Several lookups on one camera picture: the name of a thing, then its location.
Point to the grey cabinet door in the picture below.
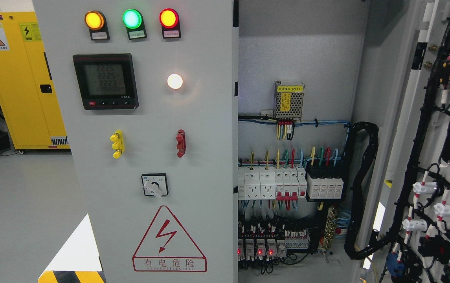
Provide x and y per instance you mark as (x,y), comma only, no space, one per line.
(201,183)
(403,226)

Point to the red indicator lamp left door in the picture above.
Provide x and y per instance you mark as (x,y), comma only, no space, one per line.
(170,23)

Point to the green indicator lamp left door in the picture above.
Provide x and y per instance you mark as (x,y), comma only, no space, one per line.
(135,24)

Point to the yellow indicator lamp left door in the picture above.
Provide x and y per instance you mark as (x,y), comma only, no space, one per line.
(97,25)

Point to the white socket breaker row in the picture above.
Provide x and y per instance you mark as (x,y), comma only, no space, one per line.
(272,183)

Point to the metal mesh power supply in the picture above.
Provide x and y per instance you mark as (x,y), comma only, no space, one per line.
(289,98)

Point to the white indicator lamp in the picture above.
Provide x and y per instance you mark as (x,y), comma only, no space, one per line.
(175,81)

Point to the relay terminal row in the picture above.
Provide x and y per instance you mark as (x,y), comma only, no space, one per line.
(262,240)

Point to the black surge protector block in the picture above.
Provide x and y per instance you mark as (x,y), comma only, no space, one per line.
(324,182)

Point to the red electric hazard sticker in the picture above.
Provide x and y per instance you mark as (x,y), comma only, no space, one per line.
(166,246)

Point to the black digital power meter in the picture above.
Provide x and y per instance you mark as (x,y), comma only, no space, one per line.
(106,81)

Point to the yellow safety cabinet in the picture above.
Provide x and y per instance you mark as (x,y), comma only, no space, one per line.
(27,95)

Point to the red terminal post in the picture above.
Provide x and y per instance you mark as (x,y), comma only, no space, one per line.
(181,143)

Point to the rotary selector switch left door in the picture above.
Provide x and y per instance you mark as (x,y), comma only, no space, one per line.
(155,185)

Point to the yellow terminal post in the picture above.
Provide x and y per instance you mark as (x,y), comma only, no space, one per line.
(118,146)

